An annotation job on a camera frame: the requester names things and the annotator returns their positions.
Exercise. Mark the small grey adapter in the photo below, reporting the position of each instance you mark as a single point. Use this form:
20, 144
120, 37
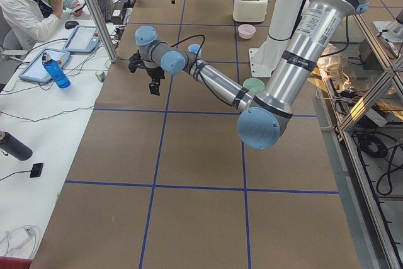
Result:
100, 75

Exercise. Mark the black keyboard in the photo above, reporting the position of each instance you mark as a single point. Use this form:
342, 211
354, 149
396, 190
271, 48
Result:
105, 7

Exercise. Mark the cream white toaster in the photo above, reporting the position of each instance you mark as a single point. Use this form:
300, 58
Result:
250, 11

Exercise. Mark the far teach pendant tablet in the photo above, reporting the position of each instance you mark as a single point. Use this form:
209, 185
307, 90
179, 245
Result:
83, 40

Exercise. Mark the teach pendant tablet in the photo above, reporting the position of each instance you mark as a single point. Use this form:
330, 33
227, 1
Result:
35, 72
83, 40

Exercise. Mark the pink bowl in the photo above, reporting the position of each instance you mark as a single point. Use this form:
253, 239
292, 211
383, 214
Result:
246, 31

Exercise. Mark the blue water bottle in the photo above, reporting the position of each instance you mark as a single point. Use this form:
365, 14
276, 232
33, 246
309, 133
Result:
55, 71

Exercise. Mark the mint green bowl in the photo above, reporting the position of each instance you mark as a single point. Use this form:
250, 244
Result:
254, 85

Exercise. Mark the black computer mouse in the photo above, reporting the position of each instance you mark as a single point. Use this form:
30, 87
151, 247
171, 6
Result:
71, 24

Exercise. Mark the near teach pendant tablet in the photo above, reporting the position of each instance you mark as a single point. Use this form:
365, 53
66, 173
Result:
35, 72

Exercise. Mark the person in white coat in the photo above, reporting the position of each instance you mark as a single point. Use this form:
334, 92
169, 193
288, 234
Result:
36, 20

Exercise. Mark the small black square device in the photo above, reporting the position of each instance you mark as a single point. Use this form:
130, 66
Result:
36, 170

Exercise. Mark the dark grey thermos bottle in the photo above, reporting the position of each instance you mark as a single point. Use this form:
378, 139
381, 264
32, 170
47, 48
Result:
14, 147

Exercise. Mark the crumpled clear plastic bag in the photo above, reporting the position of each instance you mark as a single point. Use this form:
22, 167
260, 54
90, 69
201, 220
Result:
329, 68

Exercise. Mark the clear safety glasses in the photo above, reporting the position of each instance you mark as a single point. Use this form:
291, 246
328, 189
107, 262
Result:
21, 242

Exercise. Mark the aluminium frame post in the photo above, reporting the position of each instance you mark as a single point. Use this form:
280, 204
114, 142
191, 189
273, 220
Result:
103, 31

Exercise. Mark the aluminium side frame rack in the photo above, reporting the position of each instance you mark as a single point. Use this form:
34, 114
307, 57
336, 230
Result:
367, 108

